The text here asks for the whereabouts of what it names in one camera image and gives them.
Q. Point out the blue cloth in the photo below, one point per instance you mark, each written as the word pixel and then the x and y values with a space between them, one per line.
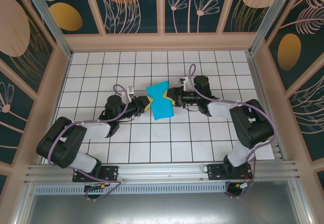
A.
pixel 160 105

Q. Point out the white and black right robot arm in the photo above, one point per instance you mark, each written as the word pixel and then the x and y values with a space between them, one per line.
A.
pixel 220 109

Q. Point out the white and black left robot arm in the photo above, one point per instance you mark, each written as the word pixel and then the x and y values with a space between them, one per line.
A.
pixel 97 130

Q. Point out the grey metal sheet panel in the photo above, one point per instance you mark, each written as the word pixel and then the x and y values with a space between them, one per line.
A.
pixel 162 208

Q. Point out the small circuit board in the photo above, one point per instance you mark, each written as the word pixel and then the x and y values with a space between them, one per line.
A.
pixel 97 186
pixel 244 184

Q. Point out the aluminium mounting rail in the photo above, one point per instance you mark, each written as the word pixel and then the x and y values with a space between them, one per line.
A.
pixel 162 171

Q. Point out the aluminium side rail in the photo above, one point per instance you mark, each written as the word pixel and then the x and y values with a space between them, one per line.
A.
pixel 265 107

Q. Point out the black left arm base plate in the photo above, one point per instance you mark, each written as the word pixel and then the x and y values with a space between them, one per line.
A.
pixel 111 173

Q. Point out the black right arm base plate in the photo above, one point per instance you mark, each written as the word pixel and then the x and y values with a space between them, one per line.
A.
pixel 213 172

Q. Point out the aluminium frame post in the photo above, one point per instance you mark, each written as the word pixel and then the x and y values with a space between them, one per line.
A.
pixel 50 24
pixel 268 19

